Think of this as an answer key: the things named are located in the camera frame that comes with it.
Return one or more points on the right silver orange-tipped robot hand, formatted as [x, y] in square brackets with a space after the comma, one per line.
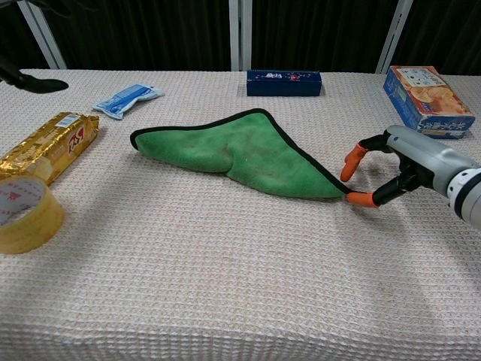
[421, 154]

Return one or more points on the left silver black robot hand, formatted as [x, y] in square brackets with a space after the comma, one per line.
[34, 84]

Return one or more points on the black and green cloth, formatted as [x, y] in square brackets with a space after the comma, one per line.
[255, 150]

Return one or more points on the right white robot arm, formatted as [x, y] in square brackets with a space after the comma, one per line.
[469, 195]

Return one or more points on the blue orange cracker box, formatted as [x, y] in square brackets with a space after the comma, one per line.
[424, 101]

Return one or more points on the black pleated curtain panel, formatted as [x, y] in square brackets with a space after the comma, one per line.
[447, 34]
[15, 34]
[319, 34]
[143, 34]

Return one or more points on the gold foil biscuit pack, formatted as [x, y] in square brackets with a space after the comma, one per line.
[52, 146]

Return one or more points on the blue plastic pouch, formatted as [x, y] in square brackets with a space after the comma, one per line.
[126, 98]

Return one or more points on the yellow clear tape roll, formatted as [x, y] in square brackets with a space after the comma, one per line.
[41, 225]

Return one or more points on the dark blue long box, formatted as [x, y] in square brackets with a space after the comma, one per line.
[282, 84]

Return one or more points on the beige waffle tablecloth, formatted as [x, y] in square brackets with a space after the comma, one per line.
[244, 286]

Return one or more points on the white metal frame post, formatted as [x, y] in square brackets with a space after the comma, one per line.
[394, 34]
[41, 34]
[240, 34]

